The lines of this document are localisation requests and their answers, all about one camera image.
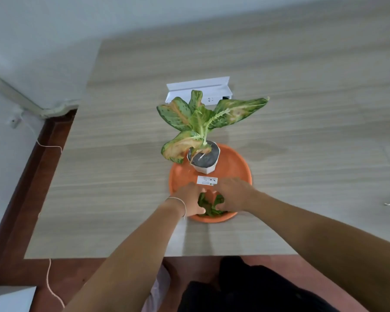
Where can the white hexagonal plant pot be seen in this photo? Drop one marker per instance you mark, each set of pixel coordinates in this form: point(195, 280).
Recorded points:
point(205, 160)

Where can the person's right fingers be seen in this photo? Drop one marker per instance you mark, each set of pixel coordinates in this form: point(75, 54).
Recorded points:
point(226, 186)

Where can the person's left thumb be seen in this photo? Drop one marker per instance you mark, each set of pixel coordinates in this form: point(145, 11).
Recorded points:
point(197, 210)

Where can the person's right forearm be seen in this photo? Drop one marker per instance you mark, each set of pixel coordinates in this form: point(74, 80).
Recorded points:
point(328, 243)

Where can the white power socket box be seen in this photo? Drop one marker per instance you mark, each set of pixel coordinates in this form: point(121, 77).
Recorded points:
point(198, 86)

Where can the white paper label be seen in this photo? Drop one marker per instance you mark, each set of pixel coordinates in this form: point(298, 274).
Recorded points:
point(207, 180)

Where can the green cut leaves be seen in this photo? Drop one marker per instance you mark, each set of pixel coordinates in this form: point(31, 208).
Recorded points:
point(209, 207)

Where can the person's right hand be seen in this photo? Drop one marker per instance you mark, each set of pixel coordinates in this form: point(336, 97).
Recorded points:
point(239, 196)

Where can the person's left forearm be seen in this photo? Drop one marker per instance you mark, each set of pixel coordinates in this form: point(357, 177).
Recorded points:
point(133, 256)

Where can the person's black shorts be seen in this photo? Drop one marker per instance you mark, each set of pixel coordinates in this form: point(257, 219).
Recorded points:
point(247, 289)

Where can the person's white shirt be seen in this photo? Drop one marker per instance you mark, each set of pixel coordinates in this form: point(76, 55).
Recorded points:
point(159, 292)

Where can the variegated green leafy plant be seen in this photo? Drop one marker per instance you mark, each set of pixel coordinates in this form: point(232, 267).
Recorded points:
point(198, 118)

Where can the white cabinet corner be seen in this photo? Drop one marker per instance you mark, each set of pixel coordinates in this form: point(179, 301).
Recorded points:
point(8, 299)

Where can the orange round plastic tray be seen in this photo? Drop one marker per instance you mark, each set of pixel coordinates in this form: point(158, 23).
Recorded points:
point(235, 165)

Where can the person's left hand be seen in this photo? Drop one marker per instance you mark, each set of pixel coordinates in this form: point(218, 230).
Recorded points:
point(183, 200)

